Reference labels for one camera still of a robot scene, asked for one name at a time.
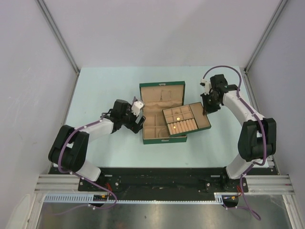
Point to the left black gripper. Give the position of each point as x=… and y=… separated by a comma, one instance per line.
x=134, y=126

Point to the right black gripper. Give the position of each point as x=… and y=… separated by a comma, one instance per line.
x=207, y=109

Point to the green jewelry tray insert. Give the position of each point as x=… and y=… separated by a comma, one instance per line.
x=191, y=119

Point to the green jewelry box beige lining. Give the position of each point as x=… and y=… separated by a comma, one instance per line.
x=157, y=97

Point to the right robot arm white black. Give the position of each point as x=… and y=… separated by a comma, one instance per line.
x=257, y=140

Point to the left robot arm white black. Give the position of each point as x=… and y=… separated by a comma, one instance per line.
x=70, y=146

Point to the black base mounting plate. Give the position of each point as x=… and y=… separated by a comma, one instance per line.
x=205, y=180

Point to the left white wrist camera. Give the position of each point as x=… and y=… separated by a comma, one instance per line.
x=137, y=106

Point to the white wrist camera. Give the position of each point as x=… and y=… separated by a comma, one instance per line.
x=206, y=84
x=137, y=106

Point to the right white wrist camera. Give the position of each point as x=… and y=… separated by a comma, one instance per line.
x=206, y=84

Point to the aluminium frame rail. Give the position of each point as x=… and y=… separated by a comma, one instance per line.
x=270, y=185

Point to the white slotted cable duct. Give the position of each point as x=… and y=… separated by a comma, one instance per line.
x=199, y=199

